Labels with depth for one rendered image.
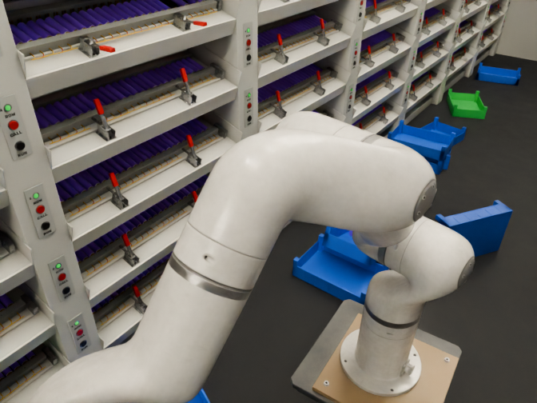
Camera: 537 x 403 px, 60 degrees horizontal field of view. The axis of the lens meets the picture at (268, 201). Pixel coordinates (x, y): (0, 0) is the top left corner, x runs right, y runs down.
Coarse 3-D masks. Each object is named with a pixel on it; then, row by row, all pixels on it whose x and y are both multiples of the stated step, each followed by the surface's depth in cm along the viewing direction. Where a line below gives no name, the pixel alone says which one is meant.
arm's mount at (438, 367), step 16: (336, 352) 114; (432, 352) 114; (336, 368) 110; (432, 368) 110; (448, 368) 111; (320, 384) 107; (336, 384) 107; (352, 384) 107; (416, 384) 107; (432, 384) 107; (448, 384) 107; (336, 400) 103; (352, 400) 103; (368, 400) 103; (384, 400) 104; (400, 400) 104; (416, 400) 104; (432, 400) 104
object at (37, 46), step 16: (208, 0) 124; (144, 16) 109; (160, 16) 111; (192, 16) 118; (80, 32) 97; (96, 32) 99; (112, 32) 103; (16, 48) 88; (32, 48) 90; (48, 48) 92
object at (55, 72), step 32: (32, 0) 99; (64, 0) 105; (224, 0) 126; (160, 32) 111; (192, 32) 115; (224, 32) 126; (32, 64) 90; (64, 64) 92; (96, 64) 97; (128, 64) 105; (32, 96) 89
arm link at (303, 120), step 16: (304, 112) 61; (288, 128) 59; (304, 128) 58; (320, 128) 57; (336, 128) 56; (352, 128) 57; (368, 240) 75; (384, 240) 72; (400, 240) 75; (368, 256) 93
